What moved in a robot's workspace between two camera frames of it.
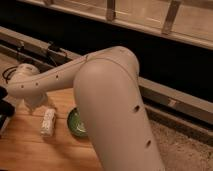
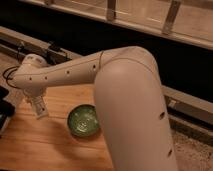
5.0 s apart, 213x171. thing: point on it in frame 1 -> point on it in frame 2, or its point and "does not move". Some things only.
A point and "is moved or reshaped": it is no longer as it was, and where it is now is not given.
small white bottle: (48, 121) is moved or reshaped
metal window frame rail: (189, 21) does not move
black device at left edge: (6, 108) does not move
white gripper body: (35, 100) does not move
